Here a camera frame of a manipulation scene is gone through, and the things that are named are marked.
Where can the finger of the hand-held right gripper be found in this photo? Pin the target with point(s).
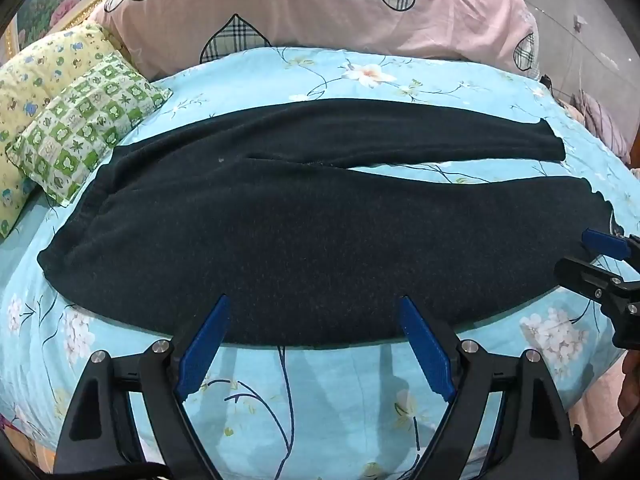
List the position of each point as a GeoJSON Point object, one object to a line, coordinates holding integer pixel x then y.
{"type": "Point", "coordinates": [607, 243]}
{"type": "Point", "coordinates": [585, 275]}

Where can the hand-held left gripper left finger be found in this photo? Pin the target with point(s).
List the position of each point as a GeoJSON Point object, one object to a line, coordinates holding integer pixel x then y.
{"type": "Point", "coordinates": [205, 350]}

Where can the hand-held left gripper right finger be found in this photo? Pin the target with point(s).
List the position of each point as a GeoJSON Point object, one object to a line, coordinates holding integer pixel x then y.
{"type": "Point", "coordinates": [425, 345]}

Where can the black pants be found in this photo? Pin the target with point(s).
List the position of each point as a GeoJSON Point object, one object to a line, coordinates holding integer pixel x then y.
{"type": "Point", "coordinates": [300, 240]}

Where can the blue floral bed sheet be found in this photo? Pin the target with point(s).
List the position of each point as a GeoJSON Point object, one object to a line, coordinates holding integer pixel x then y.
{"type": "Point", "coordinates": [310, 410]}

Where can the pink striped cloth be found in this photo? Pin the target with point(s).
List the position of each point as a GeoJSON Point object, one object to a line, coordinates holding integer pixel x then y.
{"type": "Point", "coordinates": [600, 120]}

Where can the green checked pillow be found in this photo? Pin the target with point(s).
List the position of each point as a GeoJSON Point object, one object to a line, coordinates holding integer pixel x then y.
{"type": "Point", "coordinates": [85, 125]}

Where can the yellow printed pillow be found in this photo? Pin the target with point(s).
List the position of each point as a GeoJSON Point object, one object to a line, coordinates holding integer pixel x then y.
{"type": "Point", "coordinates": [30, 75]}

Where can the pink quilt with plaid hearts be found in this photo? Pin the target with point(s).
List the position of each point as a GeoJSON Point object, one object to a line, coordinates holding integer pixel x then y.
{"type": "Point", "coordinates": [310, 10]}

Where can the gold framed floral picture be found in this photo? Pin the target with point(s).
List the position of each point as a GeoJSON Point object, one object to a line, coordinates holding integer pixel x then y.
{"type": "Point", "coordinates": [50, 5]}

